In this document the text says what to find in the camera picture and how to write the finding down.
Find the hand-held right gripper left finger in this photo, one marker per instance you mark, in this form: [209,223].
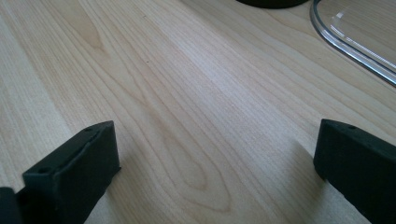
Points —
[73,177]

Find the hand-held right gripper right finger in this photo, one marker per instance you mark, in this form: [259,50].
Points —
[358,165]

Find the clear plastic tray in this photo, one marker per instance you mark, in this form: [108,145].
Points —
[358,28]

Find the black round object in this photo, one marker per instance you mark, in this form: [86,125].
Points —
[271,3]

